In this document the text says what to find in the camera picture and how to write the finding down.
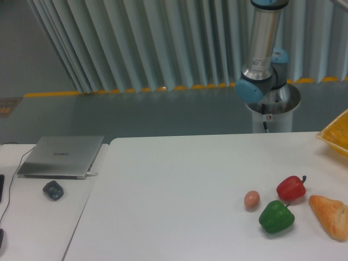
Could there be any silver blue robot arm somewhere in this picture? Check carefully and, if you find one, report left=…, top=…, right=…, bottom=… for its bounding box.
left=235, top=1, right=289, bottom=114

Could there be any red bell pepper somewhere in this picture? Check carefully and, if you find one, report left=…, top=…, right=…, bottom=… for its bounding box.
left=276, top=176, right=307, bottom=202

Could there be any green bell pepper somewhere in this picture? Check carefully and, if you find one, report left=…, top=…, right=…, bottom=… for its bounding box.
left=258, top=200, right=295, bottom=234

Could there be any white laptop plug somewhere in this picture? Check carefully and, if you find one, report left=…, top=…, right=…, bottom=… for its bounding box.
left=86, top=172, right=98, bottom=177

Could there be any brown egg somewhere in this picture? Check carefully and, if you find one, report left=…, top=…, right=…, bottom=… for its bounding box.
left=244, top=190, right=260, bottom=209

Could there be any grey folding screen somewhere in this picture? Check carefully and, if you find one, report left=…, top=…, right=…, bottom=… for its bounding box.
left=29, top=1, right=347, bottom=93

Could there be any silver laptop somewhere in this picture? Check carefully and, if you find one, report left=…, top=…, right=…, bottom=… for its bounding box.
left=17, top=135, right=104, bottom=179

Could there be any yellow plastic basket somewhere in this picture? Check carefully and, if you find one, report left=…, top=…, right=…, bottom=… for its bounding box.
left=316, top=109, right=347, bottom=157

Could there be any black phone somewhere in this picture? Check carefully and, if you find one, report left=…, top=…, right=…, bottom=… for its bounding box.
left=0, top=174, right=5, bottom=203

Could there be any golden croissant bread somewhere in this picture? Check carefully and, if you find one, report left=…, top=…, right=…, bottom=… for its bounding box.
left=309, top=195, right=347, bottom=241

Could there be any dark object at edge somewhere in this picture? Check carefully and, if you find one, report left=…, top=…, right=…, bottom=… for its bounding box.
left=0, top=228, right=4, bottom=249

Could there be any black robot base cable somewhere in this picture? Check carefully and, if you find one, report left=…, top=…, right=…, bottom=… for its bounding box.
left=261, top=103, right=270, bottom=134

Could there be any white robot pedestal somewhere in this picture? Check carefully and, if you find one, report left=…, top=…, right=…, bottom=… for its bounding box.
left=246, top=84, right=301, bottom=133

